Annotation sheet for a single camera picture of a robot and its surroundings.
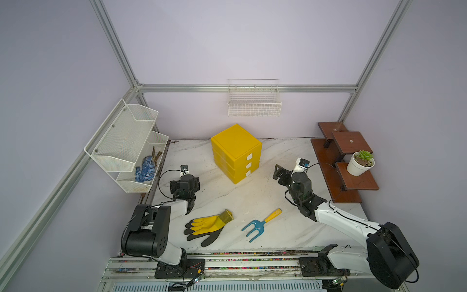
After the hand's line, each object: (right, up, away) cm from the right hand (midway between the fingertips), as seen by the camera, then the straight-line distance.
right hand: (283, 170), depth 86 cm
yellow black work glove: (-35, -25, -3) cm, 43 cm away
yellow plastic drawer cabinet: (-22, +8, 0) cm, 24 cm away
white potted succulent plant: (+33, +4, -6) cm, 34 cm away
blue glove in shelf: (-66, -1, +1) cm, 66 cm away
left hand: (-51, -6, +8) cm, 52 cm away
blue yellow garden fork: (-11, -26, -1) cm, 28 cm away
